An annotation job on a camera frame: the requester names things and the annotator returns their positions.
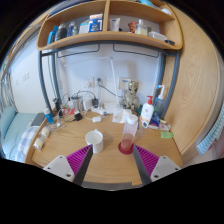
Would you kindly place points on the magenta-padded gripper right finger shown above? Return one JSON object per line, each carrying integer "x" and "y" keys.
{"x": 163, "y": 166}

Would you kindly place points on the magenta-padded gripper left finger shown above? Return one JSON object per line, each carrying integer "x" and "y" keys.
{"x": 61, "y": 166}

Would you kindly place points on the clear plastic drink bottle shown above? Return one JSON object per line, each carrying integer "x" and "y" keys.
{"x": 129, "y": 131}

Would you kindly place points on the small green packet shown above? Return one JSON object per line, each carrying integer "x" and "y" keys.
{"x": 166, "y": 134}

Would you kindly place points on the wrapped round bun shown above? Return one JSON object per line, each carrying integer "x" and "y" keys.
{"x": 39, "y": 143}
{"x": 46, "y": 131}

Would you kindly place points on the flat round red coaster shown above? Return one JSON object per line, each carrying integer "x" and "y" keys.
{"x": 125, "y": 152}

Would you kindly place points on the blue plaid blanket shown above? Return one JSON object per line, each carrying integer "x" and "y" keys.
{"x": 26, "y": 143}

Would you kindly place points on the white cup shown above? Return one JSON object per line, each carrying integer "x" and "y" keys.
{"x": 96, "y": 140}

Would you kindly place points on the small blue box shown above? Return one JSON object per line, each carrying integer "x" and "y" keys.
{"x": 154, "y": 122}

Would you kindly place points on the blue bottle with white cap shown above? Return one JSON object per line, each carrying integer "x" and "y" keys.
{"x": 49, "y": 116}

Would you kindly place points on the black power adapter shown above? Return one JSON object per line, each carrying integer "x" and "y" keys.
{"x": 78, "y": 116}

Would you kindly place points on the dark tablet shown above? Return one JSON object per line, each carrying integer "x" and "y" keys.
{"x": 38, "y": 119}

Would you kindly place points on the striped hanging towel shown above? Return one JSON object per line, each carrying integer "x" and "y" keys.
{"x": 210, "y": 136}

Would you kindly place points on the white pump lotion bottle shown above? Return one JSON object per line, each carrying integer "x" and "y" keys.
{"x": 147, "y": 113}

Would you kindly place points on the small white charger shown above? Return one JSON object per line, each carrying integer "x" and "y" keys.
{"x": 97, "y": 119}

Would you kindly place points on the black cylinder device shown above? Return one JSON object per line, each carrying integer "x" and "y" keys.
{"x": 57, "y": 106}

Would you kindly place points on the clear spray bottle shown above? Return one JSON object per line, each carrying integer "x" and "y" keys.
{"x": 159, "y": 103}

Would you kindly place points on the silver metal cup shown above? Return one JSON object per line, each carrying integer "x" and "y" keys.
{"x": 78, "y": 104}

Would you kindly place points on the white tissue pack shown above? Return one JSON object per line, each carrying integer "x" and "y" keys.
{"x": 120, "y": 116}

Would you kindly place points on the teal pillow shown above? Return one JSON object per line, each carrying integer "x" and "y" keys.
{"x": 7, "y": 120}

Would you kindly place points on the tree creature figurine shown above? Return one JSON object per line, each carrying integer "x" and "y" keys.
{"x": 132, "y": 95}

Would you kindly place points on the white desk lamp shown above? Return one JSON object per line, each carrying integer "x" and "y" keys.
{"x": 114, "y": 83}

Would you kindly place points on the wooden shelf unit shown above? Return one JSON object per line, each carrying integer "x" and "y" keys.
{"x": 110, "y": 36}

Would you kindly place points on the grey metal frame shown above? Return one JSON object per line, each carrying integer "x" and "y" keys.
{"x": 175, "y": 66}

